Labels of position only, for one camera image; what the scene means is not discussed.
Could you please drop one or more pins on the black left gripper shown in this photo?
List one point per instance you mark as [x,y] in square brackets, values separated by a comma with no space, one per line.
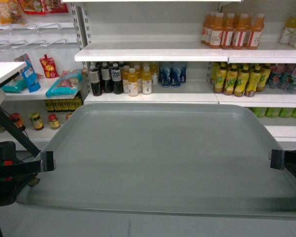
[16,174]

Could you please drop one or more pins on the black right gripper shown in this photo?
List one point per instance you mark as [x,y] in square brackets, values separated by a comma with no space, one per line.
[278,160]

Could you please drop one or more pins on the silver grey rectangular tray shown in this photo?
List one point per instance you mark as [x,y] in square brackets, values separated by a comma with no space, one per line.
[177,159]

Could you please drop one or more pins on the white checkout counter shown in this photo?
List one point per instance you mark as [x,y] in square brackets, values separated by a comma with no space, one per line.
[9,70]

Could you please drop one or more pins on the teal snack bag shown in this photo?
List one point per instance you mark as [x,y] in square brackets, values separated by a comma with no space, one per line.
[67,84]

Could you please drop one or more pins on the red pouch snack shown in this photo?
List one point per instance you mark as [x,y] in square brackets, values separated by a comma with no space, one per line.
[49,67]

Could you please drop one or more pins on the dark soy sauce bottle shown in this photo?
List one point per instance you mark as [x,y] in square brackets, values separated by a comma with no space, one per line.
[95,80]

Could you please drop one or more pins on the yellow juice bottle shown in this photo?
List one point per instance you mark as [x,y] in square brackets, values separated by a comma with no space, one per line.
[132,82]

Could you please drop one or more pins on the orange juice bottle front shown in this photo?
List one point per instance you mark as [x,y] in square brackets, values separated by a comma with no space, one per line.
[217,29]

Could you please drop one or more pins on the yellow hanging snack bag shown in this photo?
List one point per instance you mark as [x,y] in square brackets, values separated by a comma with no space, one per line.
[10,12]

